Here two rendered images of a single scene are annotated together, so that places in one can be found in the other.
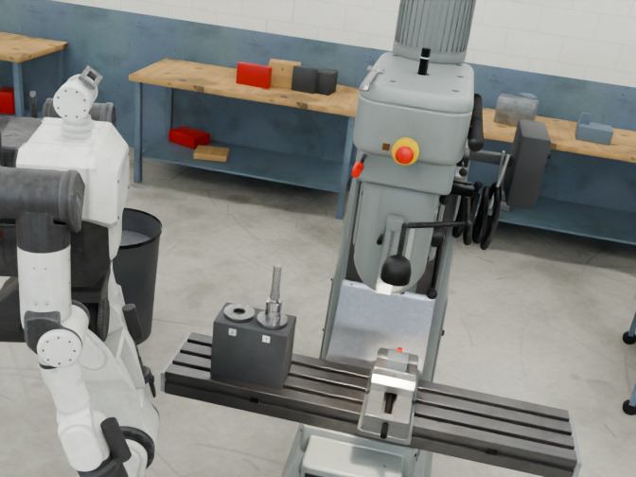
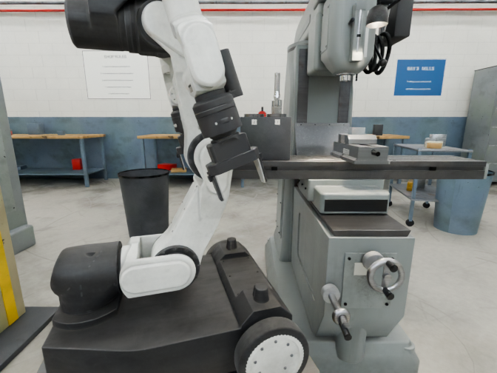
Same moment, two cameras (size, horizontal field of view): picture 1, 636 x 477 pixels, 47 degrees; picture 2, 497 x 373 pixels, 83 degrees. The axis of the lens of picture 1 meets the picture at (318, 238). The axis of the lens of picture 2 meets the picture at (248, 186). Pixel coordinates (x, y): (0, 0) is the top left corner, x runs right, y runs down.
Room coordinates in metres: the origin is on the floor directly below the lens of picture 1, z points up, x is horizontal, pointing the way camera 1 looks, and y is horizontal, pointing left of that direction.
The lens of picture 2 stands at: (0.53, 0.41, 1.10)
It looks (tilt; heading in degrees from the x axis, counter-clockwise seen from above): 13 degrees down; 352
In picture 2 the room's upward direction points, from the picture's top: straight up
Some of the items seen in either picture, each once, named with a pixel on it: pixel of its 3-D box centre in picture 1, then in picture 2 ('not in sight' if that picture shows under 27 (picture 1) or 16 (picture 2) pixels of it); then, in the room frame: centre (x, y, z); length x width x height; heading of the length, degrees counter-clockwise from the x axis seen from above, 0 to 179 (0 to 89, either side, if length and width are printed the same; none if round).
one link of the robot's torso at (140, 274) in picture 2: not in sight; (159, 261); (1.37, 0.57, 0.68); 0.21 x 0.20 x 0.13; 99
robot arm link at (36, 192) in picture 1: (34, 206); not in sight; (1.15, 0.50, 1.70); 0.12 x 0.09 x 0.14; 99
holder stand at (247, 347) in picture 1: (253, 344); (265, 136); (1.81, 0.15, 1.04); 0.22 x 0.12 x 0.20; 82
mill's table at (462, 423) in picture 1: (366, 401); (339, 166); (1.78, -0.21, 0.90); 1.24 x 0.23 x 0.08; 82
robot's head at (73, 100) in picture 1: (76, 102); not in sight; (1.37, 0.50, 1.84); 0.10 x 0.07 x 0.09; 9
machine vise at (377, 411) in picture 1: (392, 386); (357, 146); (1.75, -0.27, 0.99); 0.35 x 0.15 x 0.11; 172
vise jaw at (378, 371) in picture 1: (393, 381); (360, 139); (1.72, -0.26, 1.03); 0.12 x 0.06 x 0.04; 82
